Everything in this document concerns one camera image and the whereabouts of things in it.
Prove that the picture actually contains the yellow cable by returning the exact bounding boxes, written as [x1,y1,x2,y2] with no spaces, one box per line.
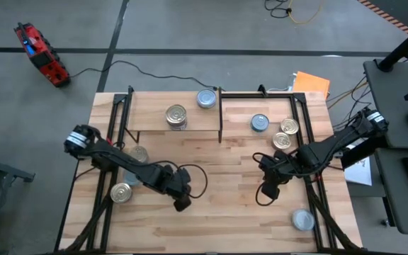
[288,0,324,26]

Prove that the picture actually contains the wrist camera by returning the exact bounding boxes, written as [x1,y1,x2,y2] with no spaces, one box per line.
[174,194,193,213]
[260,182,281,200]

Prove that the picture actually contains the dark grey keyboard desk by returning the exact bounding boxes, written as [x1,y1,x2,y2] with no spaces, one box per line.
[373,147,408,236]

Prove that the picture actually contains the wooden shelf with black legs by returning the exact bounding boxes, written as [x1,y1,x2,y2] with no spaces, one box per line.
[124,86,225,145]

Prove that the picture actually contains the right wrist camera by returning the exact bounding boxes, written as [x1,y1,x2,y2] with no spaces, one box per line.
[260,182,281,200]

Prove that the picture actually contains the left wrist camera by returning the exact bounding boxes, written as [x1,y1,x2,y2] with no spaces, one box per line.
[174,194,193,213]

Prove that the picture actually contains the white paper sheet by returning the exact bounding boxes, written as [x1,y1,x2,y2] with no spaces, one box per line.
[344,155,373,187]

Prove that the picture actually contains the long black floor cable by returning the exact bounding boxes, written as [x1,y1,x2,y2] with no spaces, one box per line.
[68,59,222,92]

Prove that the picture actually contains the teal label pull-tab can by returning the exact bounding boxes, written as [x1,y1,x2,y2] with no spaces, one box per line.
[250,113,271,133]

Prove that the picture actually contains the tangled black cable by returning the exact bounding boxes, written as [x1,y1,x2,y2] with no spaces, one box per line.
[263,0,293,19]

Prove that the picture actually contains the black floor cable bundle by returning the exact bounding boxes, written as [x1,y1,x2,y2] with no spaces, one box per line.
[331,75,373,132]

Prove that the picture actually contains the black orange striped ramp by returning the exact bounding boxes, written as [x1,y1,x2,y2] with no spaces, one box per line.
[356,0,408,35]

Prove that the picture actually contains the black pole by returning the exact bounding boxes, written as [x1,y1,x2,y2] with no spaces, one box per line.
[373,17,408,73]

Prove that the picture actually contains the black metal table frame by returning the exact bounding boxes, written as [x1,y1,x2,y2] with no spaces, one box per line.
[53,84,363,255]

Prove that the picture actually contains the large dark grey desk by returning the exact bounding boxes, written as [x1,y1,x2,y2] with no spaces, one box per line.
[362,59,408,150]

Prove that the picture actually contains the orange paper sheet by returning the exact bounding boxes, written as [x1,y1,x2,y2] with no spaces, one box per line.
[292,71,332,99]

